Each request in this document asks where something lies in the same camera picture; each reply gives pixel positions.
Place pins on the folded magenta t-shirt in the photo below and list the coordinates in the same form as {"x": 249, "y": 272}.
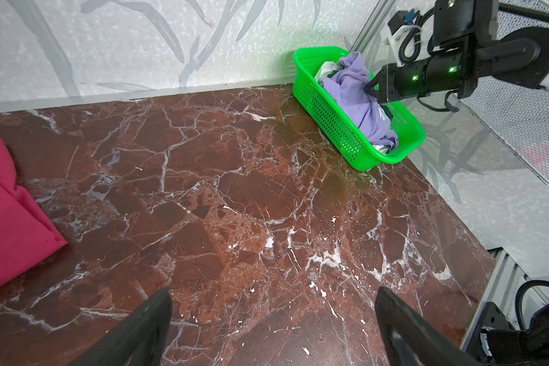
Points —
{"x": 27, "y": 235}

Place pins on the green plastic basket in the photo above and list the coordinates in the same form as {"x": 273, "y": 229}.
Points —
{"x": 337, "y": 126}

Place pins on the white t-shirt in basket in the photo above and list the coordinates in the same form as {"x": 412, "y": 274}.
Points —
{"x": 328, "y": 70}

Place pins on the aluminium frame post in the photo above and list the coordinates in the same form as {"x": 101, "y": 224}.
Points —
{"x": 373, "y": 25}

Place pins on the purple printed t-shirt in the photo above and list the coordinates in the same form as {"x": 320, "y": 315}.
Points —
{"x": 346, "y": 88}

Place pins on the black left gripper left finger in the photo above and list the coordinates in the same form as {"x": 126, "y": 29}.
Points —
{"x": 138, "y": 340}

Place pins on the white wire mesh basket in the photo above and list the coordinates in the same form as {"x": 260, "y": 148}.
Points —
{"x": 518, "y": 117}

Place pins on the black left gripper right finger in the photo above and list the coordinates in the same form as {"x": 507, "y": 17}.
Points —
{"x": 408, "y": 339}

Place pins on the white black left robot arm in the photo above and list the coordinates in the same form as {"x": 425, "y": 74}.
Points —
{"x": 527, "y": 345}

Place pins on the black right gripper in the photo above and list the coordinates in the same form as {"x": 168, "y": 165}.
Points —
{"x": 421, "y": 78}

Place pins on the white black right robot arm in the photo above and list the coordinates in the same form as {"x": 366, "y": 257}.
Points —
{"x": 456, "y": 43}

